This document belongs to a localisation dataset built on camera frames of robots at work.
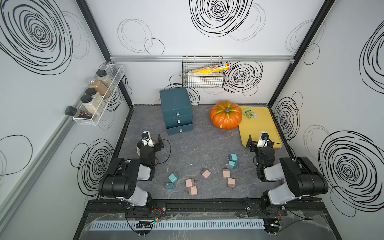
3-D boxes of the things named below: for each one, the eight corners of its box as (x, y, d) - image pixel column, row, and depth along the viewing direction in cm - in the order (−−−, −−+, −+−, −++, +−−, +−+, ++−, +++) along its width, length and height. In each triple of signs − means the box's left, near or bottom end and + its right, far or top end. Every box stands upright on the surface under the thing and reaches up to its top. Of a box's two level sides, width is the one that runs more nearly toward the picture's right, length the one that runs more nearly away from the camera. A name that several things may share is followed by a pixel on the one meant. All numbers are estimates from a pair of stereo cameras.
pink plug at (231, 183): (227, 189, 82) (228, 187, 80) (227, 178, 85) (228, 177, 83) (234, 190, 81) (235, 189, 80) (234, 179, 85) (235, 178, 83)
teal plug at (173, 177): (167, 178, 85) (167, 177, 83) (174, 172, 87) (173, 171, 85) (172, 184, 83) (172, 183, 81) (179, 177, 85) (178, 176, 83)
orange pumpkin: (211, 132, 105) (213, 121, 95) (209, 112, 118) (210, 100, 108) (240, 132, 105) (244, 121, 95) (235, 112, 118) (239, 100, 108)
